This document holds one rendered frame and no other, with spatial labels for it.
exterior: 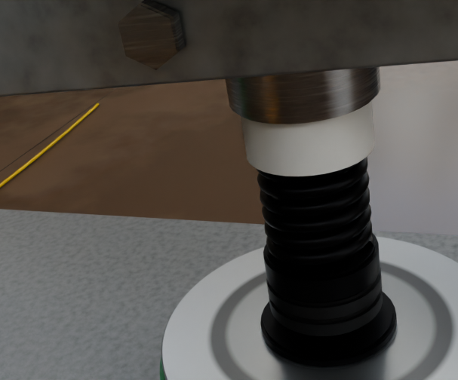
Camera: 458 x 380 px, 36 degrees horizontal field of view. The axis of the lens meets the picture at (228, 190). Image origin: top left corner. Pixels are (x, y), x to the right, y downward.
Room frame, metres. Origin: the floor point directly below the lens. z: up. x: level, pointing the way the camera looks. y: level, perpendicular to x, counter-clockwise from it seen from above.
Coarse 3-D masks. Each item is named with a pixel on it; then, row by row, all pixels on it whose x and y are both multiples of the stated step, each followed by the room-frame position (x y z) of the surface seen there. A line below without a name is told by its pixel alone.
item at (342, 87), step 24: (312, 72) 0.31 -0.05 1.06; (336, 72) 0.31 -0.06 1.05; (360, 72) 0.32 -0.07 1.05; (240, 96) 0.33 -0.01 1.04; (264, 96) 0.32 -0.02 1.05; (288, 96) 0.31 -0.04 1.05; (312, 96) 0.31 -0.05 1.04; (336, 96) 0.31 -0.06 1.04; (360, 96) 0.32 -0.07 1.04; (264, 120) 0.32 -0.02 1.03; (288, 120) 0.31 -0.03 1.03; (312, 120) 0.31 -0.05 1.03
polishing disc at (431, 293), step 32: (256, 256) 0.44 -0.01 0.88; (384, 256) 0.41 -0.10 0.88; (416, 256) 0.40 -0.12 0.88; (192, 288) 0.41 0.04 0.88; (224, 288) 0.41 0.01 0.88; (256, 288) 0.40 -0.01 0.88; (384, 288) 0.37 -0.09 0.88; (416, 288) 0.37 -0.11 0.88; (448, 288) 0.36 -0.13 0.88; (192, 320) 0.37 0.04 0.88; (224, 320) 0.37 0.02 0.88; (256, 320) 0.36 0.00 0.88; (416, 320) 0.34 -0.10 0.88; (448, 320) 0.33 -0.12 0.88; (192, 352) 0.34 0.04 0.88; (224, 352) 0.34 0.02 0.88; (256, 352) 0.33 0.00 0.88; (384, 352) 0.31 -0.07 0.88; (416, 352) 0.31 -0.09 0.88; (448, 352) 0.30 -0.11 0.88
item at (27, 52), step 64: (0, 0) 0.33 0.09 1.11; (64, 0) 0.32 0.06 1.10; (128, 0) 0.31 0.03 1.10; (192, 0) 0.30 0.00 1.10; (256, 0) 0.29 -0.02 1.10; (320, 0) 0.28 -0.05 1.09; (384, 0) 0.27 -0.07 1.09; (448, 0) 0.27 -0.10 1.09; (0, 64) 0.34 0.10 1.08; (64, 64) 0.33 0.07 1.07; (128, 64) 0.31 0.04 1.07; (192, 64) 0.30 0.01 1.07; (256, 64) 0.29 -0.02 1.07; (320, 64) 0.28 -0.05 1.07; (384, 64) 0.28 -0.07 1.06
